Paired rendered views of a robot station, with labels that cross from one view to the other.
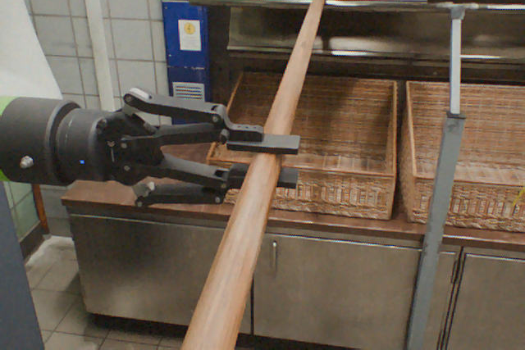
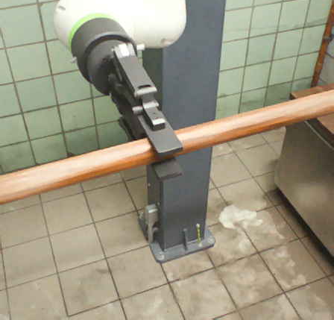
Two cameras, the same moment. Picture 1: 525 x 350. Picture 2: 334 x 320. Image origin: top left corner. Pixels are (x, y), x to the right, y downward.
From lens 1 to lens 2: 0.45 m
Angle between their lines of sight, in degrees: 50
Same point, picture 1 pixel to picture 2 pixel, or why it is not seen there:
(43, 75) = (164, 4)
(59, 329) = (257, 178)
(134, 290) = (303, 189)
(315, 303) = not seen: outside the picture
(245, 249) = (15, 183)
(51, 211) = not seen: hidden behind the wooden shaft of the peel
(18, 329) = (193, 158)
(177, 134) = (126, 90)
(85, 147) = (92, 68)
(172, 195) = (127, 130)
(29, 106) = (93, 26)
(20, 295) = not seen: hidden behind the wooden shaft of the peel
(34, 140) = (78, 49)
